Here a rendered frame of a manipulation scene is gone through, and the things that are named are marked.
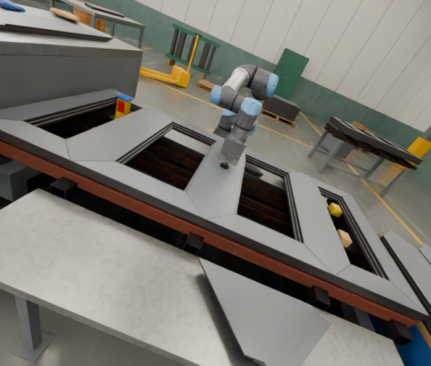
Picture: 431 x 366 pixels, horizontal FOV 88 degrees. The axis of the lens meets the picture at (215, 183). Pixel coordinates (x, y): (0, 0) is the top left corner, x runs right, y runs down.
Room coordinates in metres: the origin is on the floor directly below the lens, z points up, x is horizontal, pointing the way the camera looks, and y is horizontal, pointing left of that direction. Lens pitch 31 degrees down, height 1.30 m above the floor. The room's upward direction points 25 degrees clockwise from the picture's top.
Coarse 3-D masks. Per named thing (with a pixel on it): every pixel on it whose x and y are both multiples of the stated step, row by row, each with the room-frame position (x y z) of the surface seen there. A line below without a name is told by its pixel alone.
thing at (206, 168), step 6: (204, 162) 0.86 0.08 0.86; (204, 168) 0.81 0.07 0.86; (210, 168) 0.84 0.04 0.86; (216, 168) 0.86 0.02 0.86; (210, 174) 0.79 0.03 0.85; (216, 174) 0.81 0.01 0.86; (222, 174) 0.83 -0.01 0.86; (228, 174) 0.85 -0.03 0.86; (222, 180) 0.79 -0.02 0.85; (228, 180) 0.81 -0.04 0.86; (234, 180) 0.83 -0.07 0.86; (240, 180) 0.85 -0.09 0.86; (234, 186) 0.79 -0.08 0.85
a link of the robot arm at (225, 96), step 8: (240, 72) 1.27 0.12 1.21; (248, 72) 1.32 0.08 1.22; (232, 80) 1.13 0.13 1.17; (240, 80) 1.18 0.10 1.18; (248, 80) 1.31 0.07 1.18; (216, 88) 0.99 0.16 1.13; (224, 88) 1.01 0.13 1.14; (232, 88) 1.05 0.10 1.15; (240, 88) 1.17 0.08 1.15; (216, 96) 0.97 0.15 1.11; (224, 96) 0.97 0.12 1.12; (232, 96) 0.98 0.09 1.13; (216, 104) 0.98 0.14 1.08; (224, 104) 0.97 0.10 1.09; (232, 104) 0.97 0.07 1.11
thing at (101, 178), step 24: (48, 120) 0.70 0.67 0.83; (24, 144) 0.52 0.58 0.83; (144, 144) 0.83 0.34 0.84; (72, 168) 0.52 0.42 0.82; (264, 168) 1.18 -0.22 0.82; (288, 192) 1.01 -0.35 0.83; (192, 216) 0.54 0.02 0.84; (240, 240) 0.54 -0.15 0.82; (360, 240) 0.86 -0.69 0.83; (360, 288) 0.55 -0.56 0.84; (408, 312) 0.56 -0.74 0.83
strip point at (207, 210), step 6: (186, 192) 0.62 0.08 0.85; (192, 198) 0.60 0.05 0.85; (198, 198) 0.62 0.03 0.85; (198, 204) 0.59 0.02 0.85; (204, 204) 0.60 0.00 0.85; (210, 204) 0.62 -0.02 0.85; (198, 210) 0.56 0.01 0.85; (204, 210) 0.57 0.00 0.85; (210, 210) 0.59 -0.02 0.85; (216, 210) 0.60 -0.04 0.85; (222, 210) 0.61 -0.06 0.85; (204, 216) 0.54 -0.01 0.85; (210, 216) 0.56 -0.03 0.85; (216, 216) 0.57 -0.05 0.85
